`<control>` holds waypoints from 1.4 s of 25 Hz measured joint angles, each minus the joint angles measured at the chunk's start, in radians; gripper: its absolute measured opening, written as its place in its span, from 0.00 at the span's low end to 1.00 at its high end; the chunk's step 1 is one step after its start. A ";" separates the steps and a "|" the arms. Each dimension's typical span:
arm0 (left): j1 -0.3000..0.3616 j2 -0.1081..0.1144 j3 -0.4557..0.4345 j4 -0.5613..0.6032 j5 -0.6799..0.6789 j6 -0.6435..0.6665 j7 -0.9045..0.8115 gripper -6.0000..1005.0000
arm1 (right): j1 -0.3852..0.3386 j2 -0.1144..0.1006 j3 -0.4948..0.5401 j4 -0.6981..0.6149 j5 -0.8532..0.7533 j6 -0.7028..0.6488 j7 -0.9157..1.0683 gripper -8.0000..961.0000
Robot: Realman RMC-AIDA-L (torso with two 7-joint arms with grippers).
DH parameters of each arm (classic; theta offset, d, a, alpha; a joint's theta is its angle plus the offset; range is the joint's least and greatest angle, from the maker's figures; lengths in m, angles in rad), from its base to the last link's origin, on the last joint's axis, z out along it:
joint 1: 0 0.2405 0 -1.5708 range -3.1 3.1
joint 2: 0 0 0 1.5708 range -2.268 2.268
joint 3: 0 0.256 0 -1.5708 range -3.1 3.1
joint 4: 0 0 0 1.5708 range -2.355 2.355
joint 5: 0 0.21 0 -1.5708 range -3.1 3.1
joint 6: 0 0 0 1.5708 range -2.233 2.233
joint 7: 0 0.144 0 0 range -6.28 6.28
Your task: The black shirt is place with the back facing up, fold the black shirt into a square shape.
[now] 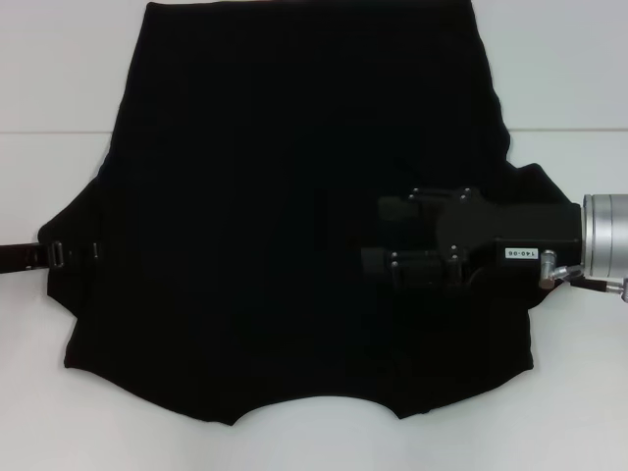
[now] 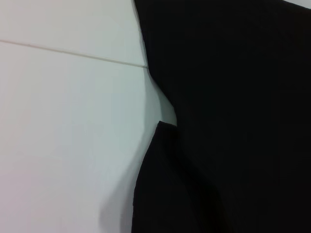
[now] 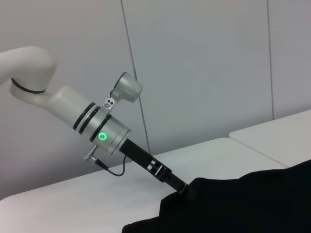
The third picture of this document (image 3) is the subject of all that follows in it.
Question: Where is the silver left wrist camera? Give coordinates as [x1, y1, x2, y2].
[102, 71, 143, 115]

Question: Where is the black t-shirt with white print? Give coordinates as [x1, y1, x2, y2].
[121, 159, 311, 233]

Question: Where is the left arm gripper cable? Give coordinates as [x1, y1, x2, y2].
[83, 145, 129, 177]

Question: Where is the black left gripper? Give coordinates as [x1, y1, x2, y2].
[118, 138, 189, 195]

